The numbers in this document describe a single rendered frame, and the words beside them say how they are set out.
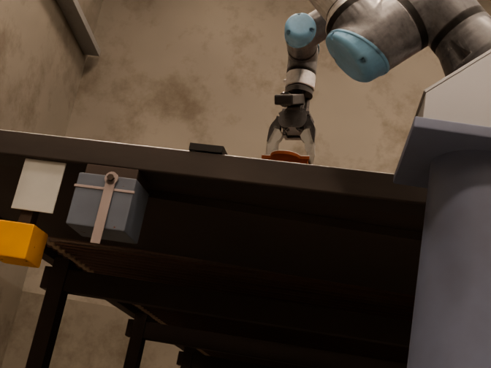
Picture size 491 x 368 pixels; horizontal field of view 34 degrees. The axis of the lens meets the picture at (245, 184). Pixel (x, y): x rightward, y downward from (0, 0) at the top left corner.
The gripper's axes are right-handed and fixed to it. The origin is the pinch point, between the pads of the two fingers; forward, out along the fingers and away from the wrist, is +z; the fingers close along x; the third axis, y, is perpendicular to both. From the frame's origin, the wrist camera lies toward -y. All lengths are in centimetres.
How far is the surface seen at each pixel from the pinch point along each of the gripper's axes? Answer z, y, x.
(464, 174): 21, -49, -43
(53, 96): -211, 380, 325
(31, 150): 10, -28, 52
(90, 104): -229, 435, 321
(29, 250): 33, -28, 47
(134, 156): 9.9, -25.5, 27.8
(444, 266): 37, -48, -41
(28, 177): 16, -27, 52
